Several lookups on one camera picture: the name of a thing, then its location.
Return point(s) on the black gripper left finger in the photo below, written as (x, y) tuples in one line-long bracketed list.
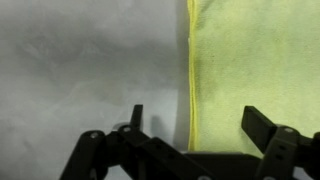
[(133, 146)]

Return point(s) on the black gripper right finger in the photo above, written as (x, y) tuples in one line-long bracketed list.
[(283, 150)]

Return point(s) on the yellow microfiber towel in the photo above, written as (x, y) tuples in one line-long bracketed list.
[(253, 60)]

